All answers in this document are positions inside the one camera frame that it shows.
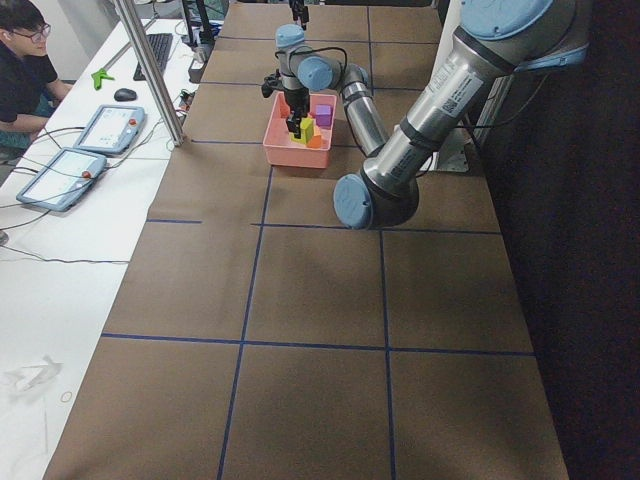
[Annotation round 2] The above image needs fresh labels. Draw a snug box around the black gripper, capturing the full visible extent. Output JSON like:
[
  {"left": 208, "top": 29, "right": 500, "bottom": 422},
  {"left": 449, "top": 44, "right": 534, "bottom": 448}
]
[
  {"left": 289, "top": 0, "right": 308, "bottom": 27},
  {"left": 284, "top": 88, "right": 310, "bottom": 139}
]

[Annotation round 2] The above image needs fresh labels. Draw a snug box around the yellow-green foam block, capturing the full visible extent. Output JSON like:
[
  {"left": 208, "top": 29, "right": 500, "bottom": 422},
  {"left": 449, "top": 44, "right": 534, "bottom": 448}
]
[{"left": 289, "top": 117, "right": 319, "bottom": 147}]

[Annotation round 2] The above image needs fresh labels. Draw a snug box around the purple foam block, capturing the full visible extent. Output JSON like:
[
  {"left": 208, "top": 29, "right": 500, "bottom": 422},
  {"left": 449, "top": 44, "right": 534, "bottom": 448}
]
[{"left": 314, "top": 103, "right": 334, "bottom": 129}]

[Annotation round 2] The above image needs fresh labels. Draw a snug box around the orange foam block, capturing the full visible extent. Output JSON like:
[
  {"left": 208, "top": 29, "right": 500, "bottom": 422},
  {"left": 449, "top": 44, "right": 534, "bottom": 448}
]
[{"left": 306, "top": 128, "right": 331, "bottom": 150}]

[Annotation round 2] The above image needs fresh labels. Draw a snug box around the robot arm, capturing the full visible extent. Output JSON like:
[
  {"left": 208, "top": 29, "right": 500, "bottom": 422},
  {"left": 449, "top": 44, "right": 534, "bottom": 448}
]
[{"left": 262, "top": 1, "right": 592, "bottom": 229}]

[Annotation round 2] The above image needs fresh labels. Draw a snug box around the pink plastic bin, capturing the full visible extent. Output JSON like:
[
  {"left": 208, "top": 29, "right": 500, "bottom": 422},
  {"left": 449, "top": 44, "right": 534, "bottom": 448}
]
[{"left": 263, "top": 92, "right": 337, "bottom": 169}]

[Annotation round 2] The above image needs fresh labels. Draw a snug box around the grey power adapter box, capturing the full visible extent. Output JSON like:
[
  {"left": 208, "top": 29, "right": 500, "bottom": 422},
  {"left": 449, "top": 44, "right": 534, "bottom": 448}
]
[{"left": 188, "top": 44, "right": 213, "bottom": 84}]

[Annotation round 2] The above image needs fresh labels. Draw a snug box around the black keyboard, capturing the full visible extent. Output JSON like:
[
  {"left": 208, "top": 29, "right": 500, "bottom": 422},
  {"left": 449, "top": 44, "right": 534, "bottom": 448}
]
[{"left": 146, "top": 33, "right": 173, "bottom": 75}]

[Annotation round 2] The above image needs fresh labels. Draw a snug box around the black computer mouse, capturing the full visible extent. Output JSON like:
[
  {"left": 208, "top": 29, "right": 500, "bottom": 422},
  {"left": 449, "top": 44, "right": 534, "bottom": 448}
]
[{"left": 113, "top": 88, "right": 138, "bottom": 102}]

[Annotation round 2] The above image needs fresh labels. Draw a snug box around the far teach pendant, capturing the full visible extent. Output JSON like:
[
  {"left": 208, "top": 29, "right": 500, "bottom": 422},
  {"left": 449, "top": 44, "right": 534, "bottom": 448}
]
[{"left": 74, "top": 105, "right": 146, "bottom": 155}]

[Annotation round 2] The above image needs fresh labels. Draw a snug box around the teach pendant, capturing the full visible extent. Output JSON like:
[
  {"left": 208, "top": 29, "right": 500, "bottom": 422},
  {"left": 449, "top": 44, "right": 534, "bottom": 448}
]
[
  {"left": 16, "top": 148, "right": 107, "bottom": 212},
  {"left": 74, "top": 105, "right": 146, "bottom": 155}
]

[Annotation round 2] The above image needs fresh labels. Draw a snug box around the green plastic clamp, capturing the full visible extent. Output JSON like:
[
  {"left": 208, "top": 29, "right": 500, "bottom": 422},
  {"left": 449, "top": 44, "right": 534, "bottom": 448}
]
[{"left": 91, "top": 68, "right": 114, "bottom": 91}]

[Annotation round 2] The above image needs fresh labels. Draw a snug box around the near teach pendant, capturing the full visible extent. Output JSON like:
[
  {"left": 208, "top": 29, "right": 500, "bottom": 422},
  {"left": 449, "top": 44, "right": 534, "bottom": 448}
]
[{"left": 16, "top": 148, "right": 107, "bottom": 212}]

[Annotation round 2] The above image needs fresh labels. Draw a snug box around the seated person in black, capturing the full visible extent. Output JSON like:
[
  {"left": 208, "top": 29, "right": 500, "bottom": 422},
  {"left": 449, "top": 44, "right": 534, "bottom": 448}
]
[{"left": 1, "top": 0, "right": 72, "bottom": 151}]

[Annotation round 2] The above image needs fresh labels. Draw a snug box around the crumpled clear plastic wrap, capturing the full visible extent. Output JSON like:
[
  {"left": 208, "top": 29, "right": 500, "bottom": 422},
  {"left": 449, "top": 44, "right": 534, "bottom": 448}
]
[{"left": 1, "top": 355, "right": 63, "bottom": 396}]

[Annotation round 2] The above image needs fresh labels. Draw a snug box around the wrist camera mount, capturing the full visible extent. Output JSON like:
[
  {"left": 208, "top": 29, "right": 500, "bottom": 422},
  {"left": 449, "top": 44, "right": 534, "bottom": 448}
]
[{"left": 261, "top": 69, "right": 284, "bottom": 98}]

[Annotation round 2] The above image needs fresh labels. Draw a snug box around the white mounting post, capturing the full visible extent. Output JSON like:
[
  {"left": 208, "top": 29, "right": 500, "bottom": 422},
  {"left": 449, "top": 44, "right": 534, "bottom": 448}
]
[{"left": 429, "top": 0, "right": 468, "bottom": 173}]

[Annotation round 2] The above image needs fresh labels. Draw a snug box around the aluminium frame post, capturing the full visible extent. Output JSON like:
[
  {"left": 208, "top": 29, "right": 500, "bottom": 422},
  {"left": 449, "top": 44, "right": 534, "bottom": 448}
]
[{"left": 114, "top": 0, "right": 185, "bottom": 147}]

